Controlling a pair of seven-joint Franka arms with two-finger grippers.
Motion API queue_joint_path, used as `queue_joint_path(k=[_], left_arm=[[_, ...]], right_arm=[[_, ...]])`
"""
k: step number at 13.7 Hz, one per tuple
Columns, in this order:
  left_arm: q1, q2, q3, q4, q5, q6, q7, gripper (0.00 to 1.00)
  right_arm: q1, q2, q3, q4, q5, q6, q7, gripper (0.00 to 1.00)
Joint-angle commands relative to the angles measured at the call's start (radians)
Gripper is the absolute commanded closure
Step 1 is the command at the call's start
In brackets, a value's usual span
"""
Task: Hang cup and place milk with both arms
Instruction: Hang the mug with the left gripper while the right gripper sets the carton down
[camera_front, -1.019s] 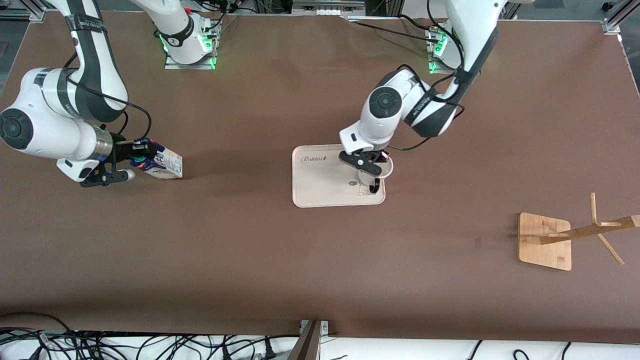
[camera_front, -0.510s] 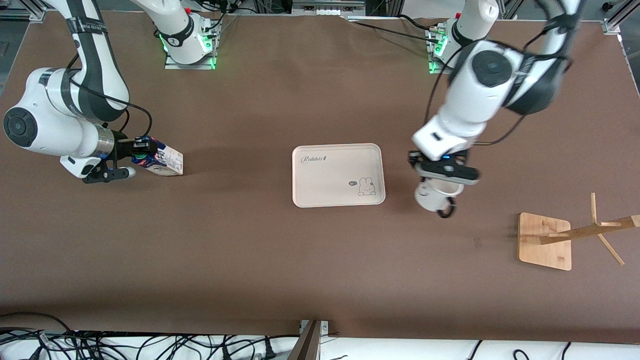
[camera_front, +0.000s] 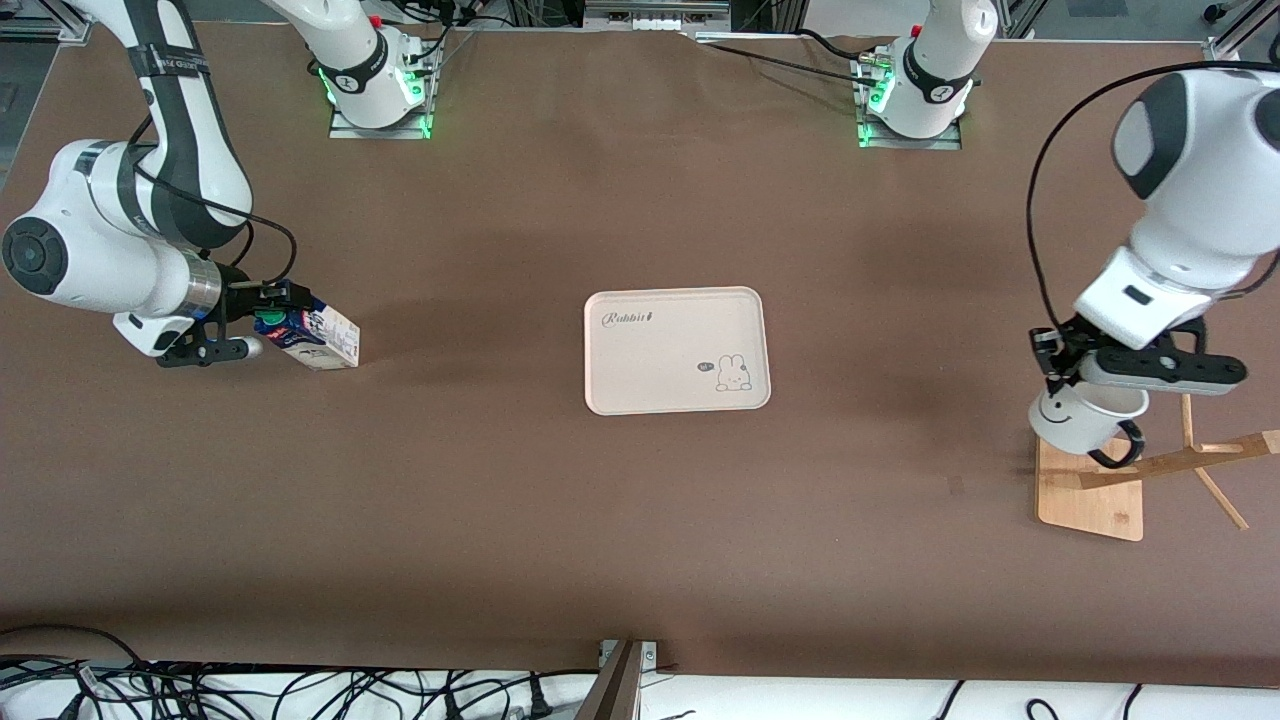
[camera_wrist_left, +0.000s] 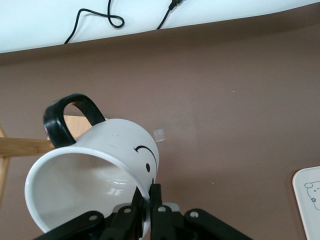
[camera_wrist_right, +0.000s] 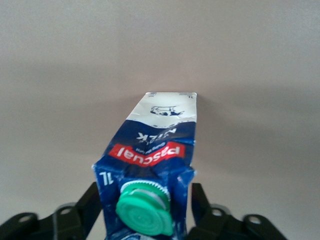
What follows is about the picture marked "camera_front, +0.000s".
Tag black looped cable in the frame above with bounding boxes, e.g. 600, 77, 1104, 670
0, 623, 151, 701

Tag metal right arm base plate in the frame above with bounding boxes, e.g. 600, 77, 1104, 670
328, 30, 441, 141

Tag aluminium profile beam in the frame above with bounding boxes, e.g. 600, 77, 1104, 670
575, 640, 643, 720

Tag short black table cable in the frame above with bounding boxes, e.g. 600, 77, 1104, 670
795, 28, 896, 63

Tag white cup black handle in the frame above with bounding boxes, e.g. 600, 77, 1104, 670
1028, 385, 1149, 471

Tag blue milk carton green cap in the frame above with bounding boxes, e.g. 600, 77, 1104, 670
253, 298, 362, 372

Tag long black table cable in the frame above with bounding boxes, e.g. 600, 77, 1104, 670
698, 38, 886, 89

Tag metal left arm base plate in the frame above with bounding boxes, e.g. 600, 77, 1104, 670
855, 50, 963, 151

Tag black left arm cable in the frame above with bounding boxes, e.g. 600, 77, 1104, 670
1026, 60, 1280, 339

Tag aluminium frame rail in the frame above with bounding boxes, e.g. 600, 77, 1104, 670
0, 0, 93, 43

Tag beige rabbit print tray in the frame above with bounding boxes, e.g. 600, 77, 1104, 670
584, 287, 773, 416

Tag grey power strip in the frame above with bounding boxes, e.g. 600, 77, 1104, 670
585, 0, 731, 31

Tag wooden cup stand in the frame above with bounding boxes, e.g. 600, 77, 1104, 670
1035, 392, 1280, 543

